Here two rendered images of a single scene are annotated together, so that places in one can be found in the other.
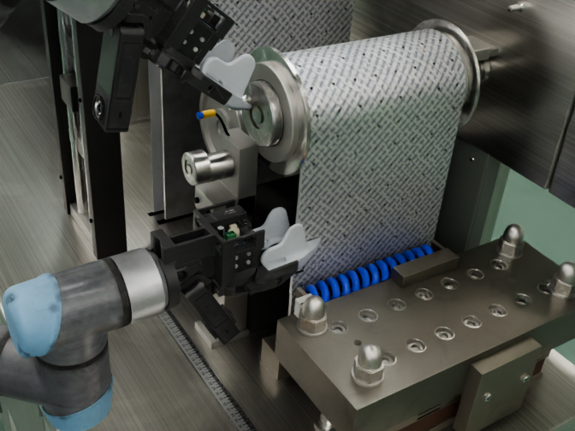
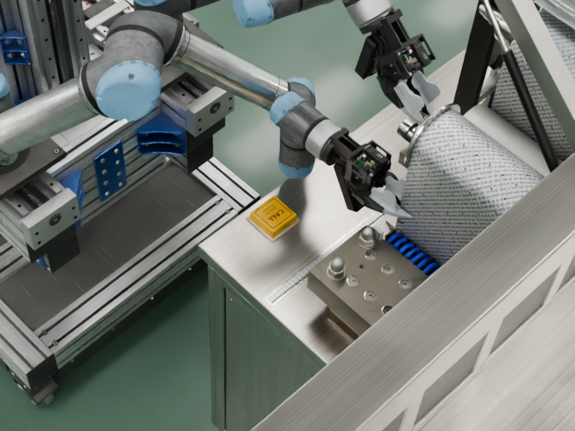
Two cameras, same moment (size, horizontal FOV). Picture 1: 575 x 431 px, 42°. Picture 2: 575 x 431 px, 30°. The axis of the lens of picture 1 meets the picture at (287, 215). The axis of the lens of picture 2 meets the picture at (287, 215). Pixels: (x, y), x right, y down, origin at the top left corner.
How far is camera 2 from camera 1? 1.63 m
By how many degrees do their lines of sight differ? 56
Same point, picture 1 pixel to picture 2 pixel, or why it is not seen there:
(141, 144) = not seen: outside the picture
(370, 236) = (444, 250)
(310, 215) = (409, 198)
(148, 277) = (319, 139)
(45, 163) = not seen: hidden behind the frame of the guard
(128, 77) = (365, 58)
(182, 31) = (385, 60)
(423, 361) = (358, 300)
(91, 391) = (287, 159)
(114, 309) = (299, 136)
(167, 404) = (334, 212)
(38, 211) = not seen: hidden behind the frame
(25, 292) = (286, 97)
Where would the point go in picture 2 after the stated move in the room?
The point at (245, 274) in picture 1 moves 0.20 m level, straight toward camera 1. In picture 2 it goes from (358, 185) to (257, 201)
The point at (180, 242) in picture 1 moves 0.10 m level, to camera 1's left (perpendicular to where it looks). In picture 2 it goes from (346, 142) to (335, 103)
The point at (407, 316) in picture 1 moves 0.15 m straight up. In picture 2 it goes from (395, 290) to (406, 245)
